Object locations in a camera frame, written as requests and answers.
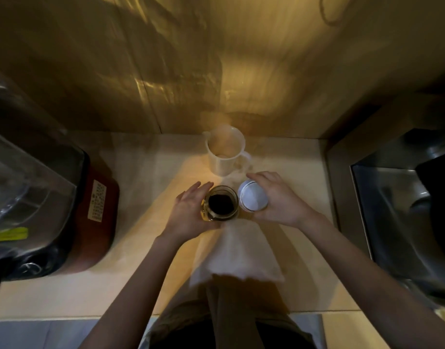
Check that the person's right hand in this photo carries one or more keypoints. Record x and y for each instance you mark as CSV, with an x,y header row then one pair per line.
x,y
282,203

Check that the person's left hand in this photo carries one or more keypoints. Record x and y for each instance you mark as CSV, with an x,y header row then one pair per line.
x,y
184,214

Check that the person's left thumb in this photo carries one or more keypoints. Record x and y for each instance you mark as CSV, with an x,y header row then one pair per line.
x,y
211,226

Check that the person's right thumb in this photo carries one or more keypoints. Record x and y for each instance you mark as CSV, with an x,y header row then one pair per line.
x,y
259,214

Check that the white jar lid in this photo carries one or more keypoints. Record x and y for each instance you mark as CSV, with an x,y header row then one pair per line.
x,y
252,198

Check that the glass jar with dark contents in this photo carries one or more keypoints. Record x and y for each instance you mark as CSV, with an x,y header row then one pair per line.
x,y
220,204

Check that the person's right forearm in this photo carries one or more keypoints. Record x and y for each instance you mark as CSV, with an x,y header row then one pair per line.
x,y
367,283

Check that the person's left forearm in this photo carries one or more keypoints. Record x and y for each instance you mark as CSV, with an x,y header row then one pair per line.
x,y
131,287

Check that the white cloth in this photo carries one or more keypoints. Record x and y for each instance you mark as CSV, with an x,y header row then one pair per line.
x,y
237,250

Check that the translucent plastic measuring jug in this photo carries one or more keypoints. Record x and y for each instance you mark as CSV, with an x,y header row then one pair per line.
x,y
224,156

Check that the person's olive clothing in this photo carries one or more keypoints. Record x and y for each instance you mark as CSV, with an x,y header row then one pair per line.
x,y
237,316

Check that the red blender base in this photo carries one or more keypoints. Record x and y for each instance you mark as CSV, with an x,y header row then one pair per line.
x,y
95,221

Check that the steel sink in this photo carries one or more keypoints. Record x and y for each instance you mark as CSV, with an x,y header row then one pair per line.
x,y
386,221

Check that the black pan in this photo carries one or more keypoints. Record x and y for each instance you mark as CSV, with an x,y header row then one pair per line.
x,y
440,207

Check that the clear blender jug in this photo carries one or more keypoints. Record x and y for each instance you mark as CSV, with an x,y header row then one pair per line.
x,y
30,185

